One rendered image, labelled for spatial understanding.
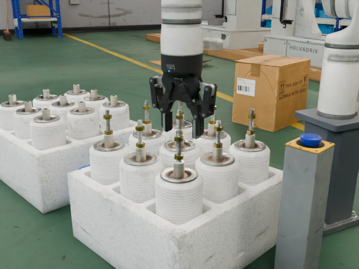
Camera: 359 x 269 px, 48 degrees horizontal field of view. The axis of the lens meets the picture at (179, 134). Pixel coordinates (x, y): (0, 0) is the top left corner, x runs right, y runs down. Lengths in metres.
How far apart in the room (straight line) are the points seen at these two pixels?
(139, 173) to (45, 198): 0.43
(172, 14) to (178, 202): 0.34
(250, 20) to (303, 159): 3.47
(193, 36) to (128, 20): 6.75
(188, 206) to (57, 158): 0.51
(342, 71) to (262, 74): 0.86
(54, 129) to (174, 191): 0.52
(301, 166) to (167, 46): 0.34
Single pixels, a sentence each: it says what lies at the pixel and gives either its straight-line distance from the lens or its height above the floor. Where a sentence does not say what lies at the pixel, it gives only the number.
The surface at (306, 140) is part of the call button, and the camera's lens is 0.81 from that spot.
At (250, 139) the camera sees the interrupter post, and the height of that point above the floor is 0.27.
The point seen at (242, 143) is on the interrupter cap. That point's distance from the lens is 0.98.
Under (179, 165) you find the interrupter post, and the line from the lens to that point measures 0.79.
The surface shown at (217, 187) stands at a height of 0.21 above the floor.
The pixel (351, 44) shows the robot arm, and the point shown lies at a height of 0.48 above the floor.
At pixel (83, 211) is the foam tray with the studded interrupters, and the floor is 0.10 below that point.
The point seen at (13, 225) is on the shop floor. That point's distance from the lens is 1.21.
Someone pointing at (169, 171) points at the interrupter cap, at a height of 0.25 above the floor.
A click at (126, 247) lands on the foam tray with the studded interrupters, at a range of 0.90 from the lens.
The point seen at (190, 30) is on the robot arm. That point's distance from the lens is 0.69.
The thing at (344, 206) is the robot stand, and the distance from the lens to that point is 1.17.
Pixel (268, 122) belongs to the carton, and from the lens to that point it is 1.89.
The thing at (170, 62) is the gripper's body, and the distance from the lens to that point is 0.70.
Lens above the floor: 0.59
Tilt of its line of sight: 19 degrees down
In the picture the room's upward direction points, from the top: straight up
